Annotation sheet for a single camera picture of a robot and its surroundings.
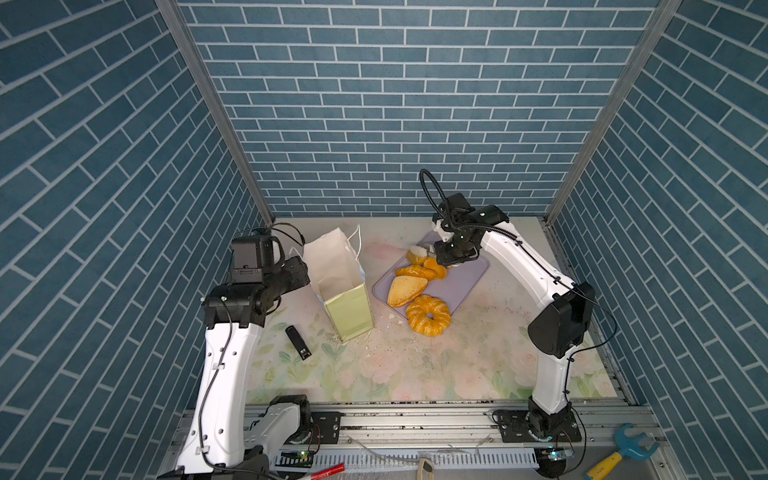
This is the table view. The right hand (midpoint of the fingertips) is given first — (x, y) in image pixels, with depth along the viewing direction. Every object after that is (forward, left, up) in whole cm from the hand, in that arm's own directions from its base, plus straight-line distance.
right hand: (439, 255), depth 85 cm
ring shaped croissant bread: (-13, +5, -15) cm, 21 cm away
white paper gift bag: (-1, +32, -12) cm, 34 cm away
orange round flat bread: (+5, -2, -14) cm, 15 cm away
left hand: (-14, +34, +11) cm, 38 cm away
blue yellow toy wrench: (-40, -46, -19) cm, 64 cm away
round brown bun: (+7, +6, -9) cm, 13 cm away
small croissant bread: (+3, +6, -12) cm, 14 cm away
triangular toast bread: (-3, +10, -15) cm, 18 cm away
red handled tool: (-51, +24, -18) cm, 59 cm away
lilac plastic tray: (+4, -9, -18) cm, 21 cm away
